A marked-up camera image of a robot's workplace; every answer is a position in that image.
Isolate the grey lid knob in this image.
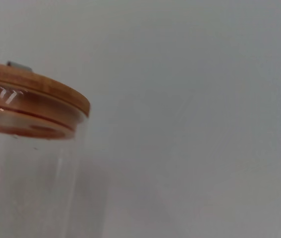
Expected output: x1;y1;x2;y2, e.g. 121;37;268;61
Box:
7;60;34;74

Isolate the glass water dispenser jar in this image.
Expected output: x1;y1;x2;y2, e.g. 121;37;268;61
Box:
0;78;89;238

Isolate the wooden jar lid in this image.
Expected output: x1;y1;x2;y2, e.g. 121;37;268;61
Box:
0;61;91;141

